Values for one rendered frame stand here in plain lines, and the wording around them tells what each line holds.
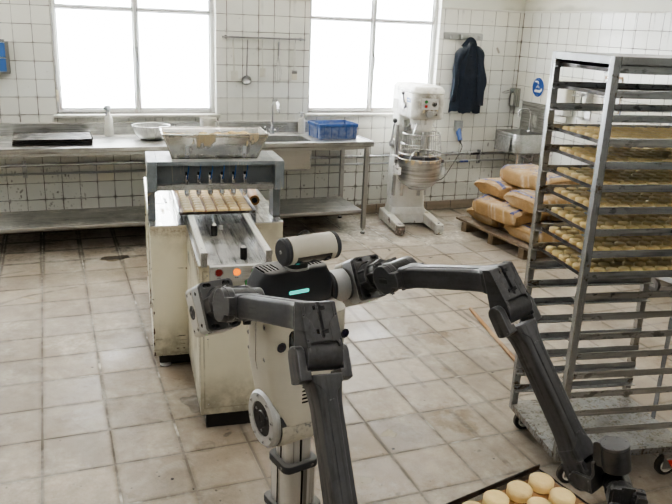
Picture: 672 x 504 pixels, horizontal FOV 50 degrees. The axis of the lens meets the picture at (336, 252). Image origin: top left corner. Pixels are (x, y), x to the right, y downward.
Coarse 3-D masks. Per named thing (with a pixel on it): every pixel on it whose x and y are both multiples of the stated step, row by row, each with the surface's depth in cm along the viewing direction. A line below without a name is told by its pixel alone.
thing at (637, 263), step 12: (552, 252) 321; (564, 252) 322; (576, 252) 323; (576, 264) 303; (600, 264) 304; (612, 264) 306; (624, 264) 307; (636, 264) 308; (648, 264) 309; (660, 264) 310
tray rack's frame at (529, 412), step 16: (624, 64) 265; (640, 64) 266; (656, 64) 267; (640, 288) 352; (640, 304) 352; (640, 320) 355; (528, 400) 359; (576, 400) 361; (592, 400) 362; (608, 400) 362; (624, 400) 363; (656, 400) 344; (528, 416) 344; (544, 416) 345; (592, 416) 346; (608, 416) 347; (624, 416) 348; (640, 416) 348; (544, 432) 331; (608, 432) 333; (624, 432) 334; (640, 432) 334; (656, 432) 335; (544, 448) 322; (640, 448) 321; (656, 448) 322
